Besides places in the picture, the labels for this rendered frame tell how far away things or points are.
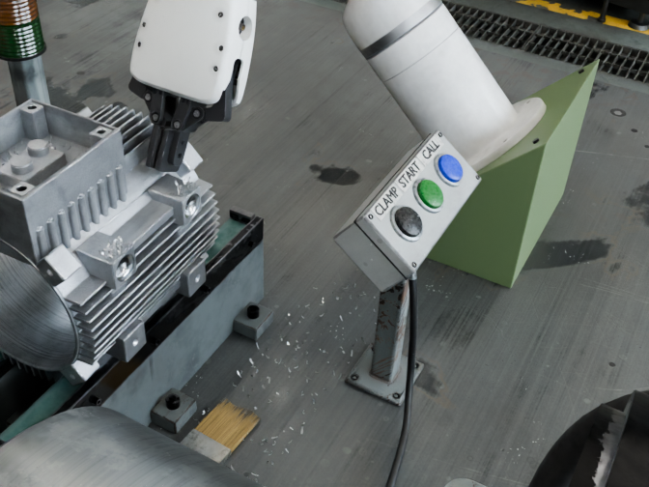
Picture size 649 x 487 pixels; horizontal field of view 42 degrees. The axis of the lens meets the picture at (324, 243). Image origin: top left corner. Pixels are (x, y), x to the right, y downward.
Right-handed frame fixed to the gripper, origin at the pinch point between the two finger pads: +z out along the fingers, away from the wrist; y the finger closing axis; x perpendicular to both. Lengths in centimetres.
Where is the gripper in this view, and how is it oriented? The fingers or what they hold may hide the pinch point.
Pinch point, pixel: (166, 149)
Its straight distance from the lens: 81.0
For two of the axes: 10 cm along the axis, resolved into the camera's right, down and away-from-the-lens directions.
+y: -8.7, -3.4, 3.5
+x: -4.0, 0.8, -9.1
